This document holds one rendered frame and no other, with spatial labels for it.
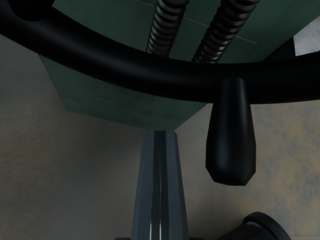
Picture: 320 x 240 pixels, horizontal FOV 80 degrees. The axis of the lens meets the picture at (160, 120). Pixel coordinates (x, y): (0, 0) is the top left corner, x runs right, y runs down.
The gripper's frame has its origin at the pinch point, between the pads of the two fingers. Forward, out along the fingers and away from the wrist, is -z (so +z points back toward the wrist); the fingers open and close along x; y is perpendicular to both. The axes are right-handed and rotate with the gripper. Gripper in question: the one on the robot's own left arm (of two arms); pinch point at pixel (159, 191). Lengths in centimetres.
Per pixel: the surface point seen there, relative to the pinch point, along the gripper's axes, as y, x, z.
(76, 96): -26, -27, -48
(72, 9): 1.7, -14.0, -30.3
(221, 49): 1.8, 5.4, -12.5
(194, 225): -74, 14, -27
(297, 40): -1.7, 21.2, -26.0
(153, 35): 2.7, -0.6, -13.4
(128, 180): -59, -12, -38
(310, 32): -1.2, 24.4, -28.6
